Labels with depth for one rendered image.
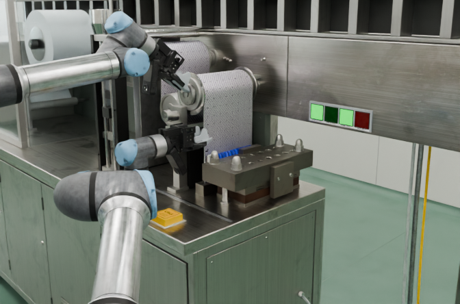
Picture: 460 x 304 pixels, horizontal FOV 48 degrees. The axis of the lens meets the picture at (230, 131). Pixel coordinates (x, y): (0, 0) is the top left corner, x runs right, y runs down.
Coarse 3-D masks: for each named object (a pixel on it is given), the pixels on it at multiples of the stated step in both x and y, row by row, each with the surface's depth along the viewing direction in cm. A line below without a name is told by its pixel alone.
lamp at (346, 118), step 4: (340, 112) 171; (344, 112) 170; (348, 112) 169; (352, 112) 168; (340, 116) 171; (344, 116) 170; (348, 116) 169; (352, 116) 168; (340, 120) 172; (344, 120) 170; (348, 120) 169; (352, 120) 168; (344, 124) 171; (348, 124) 169; (352, 124) 168
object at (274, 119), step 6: (270, 114) 218; (270, 120) 219; (276, 120) 221; (270, 126) 219; (276, 126) 222; (270, 132) 220; (276, 132) 223; (270, 138) 221; (270, 144) 222; (456, 294) 170; (456, 300) 170
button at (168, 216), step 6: (162, 210) 159; (168, 210) 159; (174, 210) 159; (162, 216) 155; (168, 216) 155; (174, 216) 155; (180, 216) 156; (156, 222) 156; (162, 222) 153; (168, 222) 154; (174, 222) 155
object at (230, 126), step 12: (216, 108) 177; (228, 108) 181; (240, 108) 185; (252, 108) 190; (204, 120) 174; (216, 120) 178; (228, 120) 182; (240, 120) 187; (216, 132) 179; (228, 132) 183; (240, 132) 188; (216, 144) 180; (228, 144) 184; (240, 144) 189; (204, 156) 178
